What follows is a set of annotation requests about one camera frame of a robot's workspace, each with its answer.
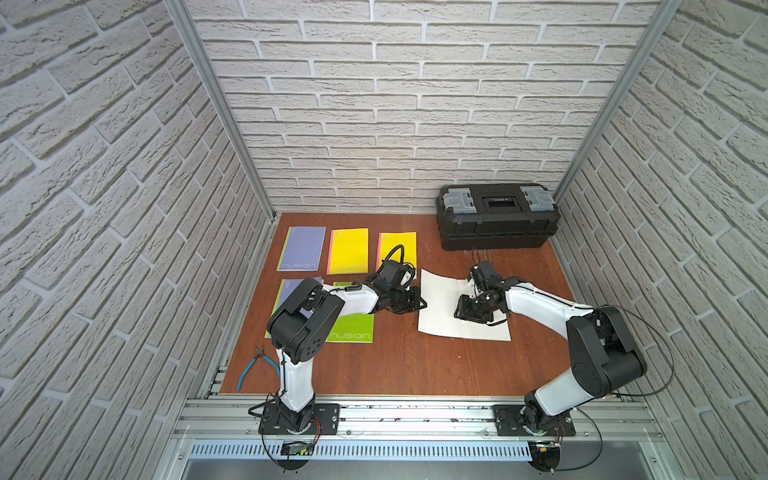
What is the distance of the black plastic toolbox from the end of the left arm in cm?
26

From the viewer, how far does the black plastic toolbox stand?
991mm

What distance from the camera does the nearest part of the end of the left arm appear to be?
76cm
